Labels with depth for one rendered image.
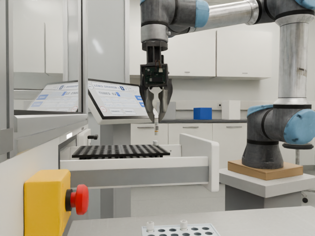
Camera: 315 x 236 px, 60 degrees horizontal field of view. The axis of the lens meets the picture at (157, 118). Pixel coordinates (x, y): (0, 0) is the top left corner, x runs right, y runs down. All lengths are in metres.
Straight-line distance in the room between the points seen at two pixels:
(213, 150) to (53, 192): 0.36
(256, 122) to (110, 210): 1.08
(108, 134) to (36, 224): 1.35
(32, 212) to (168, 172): 0.32
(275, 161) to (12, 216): 0.91
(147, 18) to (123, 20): 1.74
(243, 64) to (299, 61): 3.48
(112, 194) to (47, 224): 1.37
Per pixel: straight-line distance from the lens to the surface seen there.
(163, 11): 0.77
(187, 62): 4.17
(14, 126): 0.34
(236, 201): 1.13
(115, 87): 1.76
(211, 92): 4.59
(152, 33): 0.74
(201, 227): 0.51
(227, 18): 1.01
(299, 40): 1.00
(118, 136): 1.70
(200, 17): 0.81
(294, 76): 0.98
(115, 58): 2.41
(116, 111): 1.58
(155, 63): 0.70
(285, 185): 1.04
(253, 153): 1.08
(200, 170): 0.63
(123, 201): 1.81
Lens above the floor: 0.99
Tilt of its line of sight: 1 degrees down
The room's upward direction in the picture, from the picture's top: straight up
